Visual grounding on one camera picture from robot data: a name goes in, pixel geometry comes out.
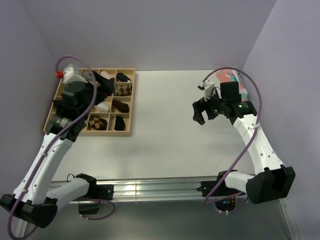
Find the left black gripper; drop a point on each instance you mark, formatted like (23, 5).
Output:
(104, 89)

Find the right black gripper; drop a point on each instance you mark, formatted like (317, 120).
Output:
(200, 106)

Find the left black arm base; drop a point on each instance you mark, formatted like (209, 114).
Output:
(101, 200)

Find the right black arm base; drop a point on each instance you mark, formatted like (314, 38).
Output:
(226, 205)

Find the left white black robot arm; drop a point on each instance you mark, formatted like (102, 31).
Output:
(32, 201)

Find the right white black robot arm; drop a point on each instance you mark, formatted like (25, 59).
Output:
(272, 180)

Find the white brown rolled sock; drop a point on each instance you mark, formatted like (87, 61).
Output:
(107, 75)

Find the brown checkered rolled sock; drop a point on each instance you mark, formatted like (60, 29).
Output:
(123, 90)

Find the black white striped sock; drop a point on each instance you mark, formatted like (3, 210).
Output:
(121, 77)

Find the dark brown rolled sock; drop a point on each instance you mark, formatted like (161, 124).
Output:
(121, 106)

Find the wooden compartment tray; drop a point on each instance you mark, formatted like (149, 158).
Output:
(77, 99)

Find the brown argyle rolled sock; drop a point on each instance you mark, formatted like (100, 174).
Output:
(96, 123)

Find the pink patterned sock pair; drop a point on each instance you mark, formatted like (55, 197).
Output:
(229, 75)

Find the black rolled sock bottom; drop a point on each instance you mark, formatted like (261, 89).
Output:
(119, 123)

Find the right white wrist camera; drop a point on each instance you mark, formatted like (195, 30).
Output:
(208, 88)

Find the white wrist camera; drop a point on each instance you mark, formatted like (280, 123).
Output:
(70, 74)
(208, 88)

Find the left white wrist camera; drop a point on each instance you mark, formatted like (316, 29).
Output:
(70, 74)

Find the aluminium rail frame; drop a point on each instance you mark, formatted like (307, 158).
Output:
(158, 168)

